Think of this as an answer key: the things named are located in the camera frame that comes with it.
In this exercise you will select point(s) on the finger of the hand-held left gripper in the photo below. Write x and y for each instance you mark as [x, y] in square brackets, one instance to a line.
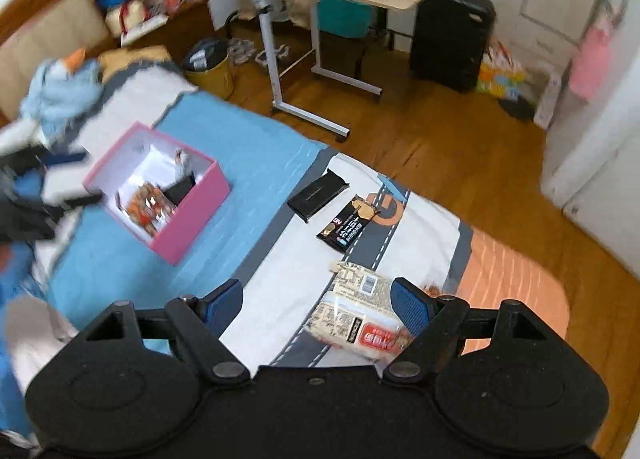
[75, 201]
[67, 159]

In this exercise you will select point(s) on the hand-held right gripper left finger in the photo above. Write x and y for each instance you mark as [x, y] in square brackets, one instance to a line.
[225, 306]

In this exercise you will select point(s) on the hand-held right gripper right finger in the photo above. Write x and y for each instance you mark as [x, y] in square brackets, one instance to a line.
[410, 311]

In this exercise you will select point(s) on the cream noodle packet red label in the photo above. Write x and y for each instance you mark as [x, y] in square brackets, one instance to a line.
[350, 314]

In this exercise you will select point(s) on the clear bag of coated nuts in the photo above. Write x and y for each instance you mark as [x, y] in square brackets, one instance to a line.
[147, 209]

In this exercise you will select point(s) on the pink cardboard box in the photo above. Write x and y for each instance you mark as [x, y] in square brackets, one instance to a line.
[192, 224]

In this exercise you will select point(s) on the black rectangular snack box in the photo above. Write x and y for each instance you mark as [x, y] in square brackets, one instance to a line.
[179, 191]

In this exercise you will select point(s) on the white snack bar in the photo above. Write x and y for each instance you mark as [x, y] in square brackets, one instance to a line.
[184, 164]

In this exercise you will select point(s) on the light blue plush toy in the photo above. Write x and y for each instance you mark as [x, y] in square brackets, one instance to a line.
[60, 94]

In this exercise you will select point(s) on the dark cookie print snack packet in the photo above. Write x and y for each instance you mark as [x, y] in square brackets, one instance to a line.
[347, 224]

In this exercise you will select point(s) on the yellow pillow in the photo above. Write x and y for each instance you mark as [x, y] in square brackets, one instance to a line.
[135, 56]

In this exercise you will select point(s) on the wooden headboard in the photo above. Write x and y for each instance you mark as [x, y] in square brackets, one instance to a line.
[40, 39]

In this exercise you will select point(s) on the blue cloth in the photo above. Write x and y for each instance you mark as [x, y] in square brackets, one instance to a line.
[10, 339]

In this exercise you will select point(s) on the plain black snack packet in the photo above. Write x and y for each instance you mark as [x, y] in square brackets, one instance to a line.
[317, 196]

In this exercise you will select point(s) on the waste bin with black liner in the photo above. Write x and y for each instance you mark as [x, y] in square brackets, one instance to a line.
[210, 69]

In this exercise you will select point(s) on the wooden nightstand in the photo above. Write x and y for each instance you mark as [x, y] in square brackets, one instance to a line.
[180, 24]

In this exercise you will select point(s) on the white slippers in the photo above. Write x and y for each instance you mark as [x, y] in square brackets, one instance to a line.
[260, 51]

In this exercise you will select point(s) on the white door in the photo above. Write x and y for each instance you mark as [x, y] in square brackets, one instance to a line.
[595, 149]

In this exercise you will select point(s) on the tall white packet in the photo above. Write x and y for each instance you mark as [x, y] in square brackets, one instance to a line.
[547, 101]

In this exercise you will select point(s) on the colourful gift bag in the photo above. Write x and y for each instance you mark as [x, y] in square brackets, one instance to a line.
[500, 71]

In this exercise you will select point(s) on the black suitcase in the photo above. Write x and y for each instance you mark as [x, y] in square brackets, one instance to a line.
[450, 39]

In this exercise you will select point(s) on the teal bag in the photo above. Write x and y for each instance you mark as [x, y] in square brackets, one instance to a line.
[345, 16]

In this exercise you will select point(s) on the pink gift bags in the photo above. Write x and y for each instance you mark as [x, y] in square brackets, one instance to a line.
[592, 61]

